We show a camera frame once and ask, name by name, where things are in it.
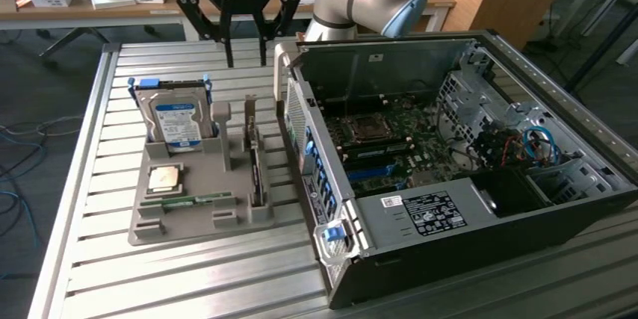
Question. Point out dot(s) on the silver perforated metal cage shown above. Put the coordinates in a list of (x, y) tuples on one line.
[(464, 102)]

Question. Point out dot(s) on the silver disk bay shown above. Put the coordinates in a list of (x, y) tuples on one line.
[(573, 181)]

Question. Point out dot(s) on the hard disk with blue bracket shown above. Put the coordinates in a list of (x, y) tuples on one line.
[(174, 124)]

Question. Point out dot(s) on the grey parts rack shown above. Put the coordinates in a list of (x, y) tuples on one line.
[(200, 227)]

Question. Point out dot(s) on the blue expansion slot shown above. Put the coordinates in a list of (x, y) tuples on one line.
[(372, 176)]

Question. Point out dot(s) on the black graphics card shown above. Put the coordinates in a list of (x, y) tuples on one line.
[(258, 184)]

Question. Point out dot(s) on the wooden desk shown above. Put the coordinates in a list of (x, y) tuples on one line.
[(61, 12)]

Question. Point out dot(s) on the copper coloured CPU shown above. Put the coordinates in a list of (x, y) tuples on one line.
[(165, 179)]

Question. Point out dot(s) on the green RAM stick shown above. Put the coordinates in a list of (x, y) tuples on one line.
[(174, 201)]

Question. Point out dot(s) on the blue case latch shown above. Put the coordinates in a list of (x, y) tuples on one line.
[(333, 234)]

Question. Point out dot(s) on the grey power supply with label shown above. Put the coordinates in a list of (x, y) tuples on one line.
[(380, 222)]

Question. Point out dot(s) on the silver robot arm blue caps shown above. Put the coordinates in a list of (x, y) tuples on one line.
[(349, 1)]

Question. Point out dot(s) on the black open PC case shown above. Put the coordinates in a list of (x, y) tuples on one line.
[(449, 270)]

